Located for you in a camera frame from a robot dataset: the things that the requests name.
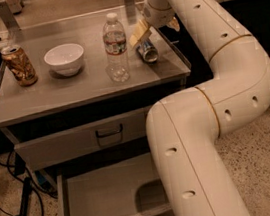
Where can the white ceramic bowl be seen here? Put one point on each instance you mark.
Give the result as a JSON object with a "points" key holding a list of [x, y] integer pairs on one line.
{"points": [[65, 59]]}

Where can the gold crumpled soda can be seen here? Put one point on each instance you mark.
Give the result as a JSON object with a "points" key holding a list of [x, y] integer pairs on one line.
{"points": [[17, 61]]}

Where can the yellow taped gripper finger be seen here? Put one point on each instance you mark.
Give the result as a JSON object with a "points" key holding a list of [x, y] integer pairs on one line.
{"points": [[138, 32], [173, 24]]}

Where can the grey metal drawer cabinet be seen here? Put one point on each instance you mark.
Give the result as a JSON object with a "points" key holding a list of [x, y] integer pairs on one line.
{"points": [[56, 103]]}

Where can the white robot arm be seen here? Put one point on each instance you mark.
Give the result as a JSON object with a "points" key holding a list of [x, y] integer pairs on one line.
{"points": [[182, 128]]}

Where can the blue silver redbull can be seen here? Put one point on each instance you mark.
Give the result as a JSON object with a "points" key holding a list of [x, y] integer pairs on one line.
{"points": [[148, 52]]}

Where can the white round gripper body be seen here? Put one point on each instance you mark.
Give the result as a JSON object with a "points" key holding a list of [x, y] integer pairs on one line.
{"points": [[158, 18]]}

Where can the grey open middle drawer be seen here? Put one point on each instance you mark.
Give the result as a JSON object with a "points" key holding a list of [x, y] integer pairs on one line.
{"points": [[131, 187]]}

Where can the grey upper drawer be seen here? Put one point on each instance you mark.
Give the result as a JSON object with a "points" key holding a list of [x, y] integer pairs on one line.
{"points": [[79, 141]]}

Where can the clear plastic water bottle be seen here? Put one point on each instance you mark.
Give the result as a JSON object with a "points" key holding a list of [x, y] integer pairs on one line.
{"points": [[115, 42]]}

